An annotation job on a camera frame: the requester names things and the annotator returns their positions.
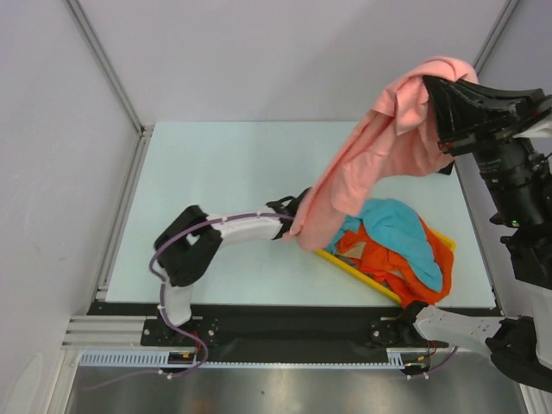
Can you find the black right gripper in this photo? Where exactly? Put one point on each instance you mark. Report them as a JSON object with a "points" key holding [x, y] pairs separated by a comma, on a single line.
{"points": [[482, 139]]}

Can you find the pink t shirt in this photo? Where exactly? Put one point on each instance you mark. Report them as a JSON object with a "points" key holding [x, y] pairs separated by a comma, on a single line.
{"points": [[397, 136]]}

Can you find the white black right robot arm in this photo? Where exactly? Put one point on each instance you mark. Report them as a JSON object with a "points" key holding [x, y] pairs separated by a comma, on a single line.
{"points": [[519, 181]]}

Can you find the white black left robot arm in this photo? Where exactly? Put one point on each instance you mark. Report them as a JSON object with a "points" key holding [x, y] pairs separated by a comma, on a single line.
{"points": [[185, 249]]}

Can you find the yellow plastic tray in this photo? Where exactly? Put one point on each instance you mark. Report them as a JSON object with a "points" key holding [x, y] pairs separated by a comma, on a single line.
{"points": [[379, 280]]}

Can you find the beige t shirt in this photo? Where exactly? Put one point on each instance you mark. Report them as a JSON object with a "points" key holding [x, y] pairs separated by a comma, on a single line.
{"points": [[350, 250]]}

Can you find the light blue t shirt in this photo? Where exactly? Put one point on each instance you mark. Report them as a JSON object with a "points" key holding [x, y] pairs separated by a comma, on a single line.
{"points": [[395, 228]]}

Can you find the orange t shirt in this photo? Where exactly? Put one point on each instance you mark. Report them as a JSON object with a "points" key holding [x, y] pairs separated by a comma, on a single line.
{"points": [[397, 263]]}

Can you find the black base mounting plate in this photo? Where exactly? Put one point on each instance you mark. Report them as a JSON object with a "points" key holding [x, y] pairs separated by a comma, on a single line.
{"points": [[259, 334]]}

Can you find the aluminium corner post right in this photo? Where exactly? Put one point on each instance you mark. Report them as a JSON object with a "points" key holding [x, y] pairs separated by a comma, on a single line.
{"points": [[506, 14]]}

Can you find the aluminium corner post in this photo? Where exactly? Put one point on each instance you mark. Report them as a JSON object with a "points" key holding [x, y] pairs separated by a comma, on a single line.
{"points": [[98, 53], [506, 14]]}

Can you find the white slotted cable duct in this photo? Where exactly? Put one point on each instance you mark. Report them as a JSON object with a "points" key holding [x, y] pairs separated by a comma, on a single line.
{"points": [[176, 360]]}

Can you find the aluminium frame rail front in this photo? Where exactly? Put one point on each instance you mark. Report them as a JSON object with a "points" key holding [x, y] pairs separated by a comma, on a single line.
{"points": [[103, 332]]}

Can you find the aluminium corner post left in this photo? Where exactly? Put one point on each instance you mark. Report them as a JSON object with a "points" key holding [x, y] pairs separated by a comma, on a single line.
{"points": [[98, 53]]}

